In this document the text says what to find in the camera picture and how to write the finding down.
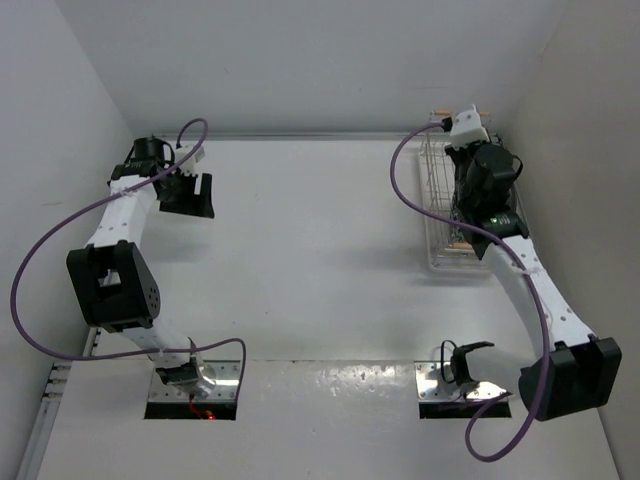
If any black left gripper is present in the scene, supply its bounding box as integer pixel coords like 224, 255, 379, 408
159, 168, 214, 218

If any blue floral white plate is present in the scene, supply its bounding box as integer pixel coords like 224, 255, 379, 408
449, 195, 467, 244

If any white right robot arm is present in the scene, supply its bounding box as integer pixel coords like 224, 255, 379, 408
445, 141, 622, 421

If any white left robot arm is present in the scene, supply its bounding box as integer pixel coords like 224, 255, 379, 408
66, 137, 216, 399

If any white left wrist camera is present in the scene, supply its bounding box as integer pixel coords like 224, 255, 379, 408
175, 145, 205, 177

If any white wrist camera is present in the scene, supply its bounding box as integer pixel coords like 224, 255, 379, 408
449, 104, 490, 149
175, 145, 205, 177

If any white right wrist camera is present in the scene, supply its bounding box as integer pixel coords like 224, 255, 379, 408
449, 104, 490, 149

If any white wire dish rack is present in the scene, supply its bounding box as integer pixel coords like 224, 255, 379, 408
418, 110, 524, 271

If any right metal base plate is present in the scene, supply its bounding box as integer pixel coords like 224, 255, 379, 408
414, 361, 505, 404

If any metal base plate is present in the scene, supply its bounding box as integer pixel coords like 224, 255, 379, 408
414, 361, 505, 404
148, 360, 241, 404

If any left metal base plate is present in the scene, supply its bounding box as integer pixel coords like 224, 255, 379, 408
148, 360, 241, 404

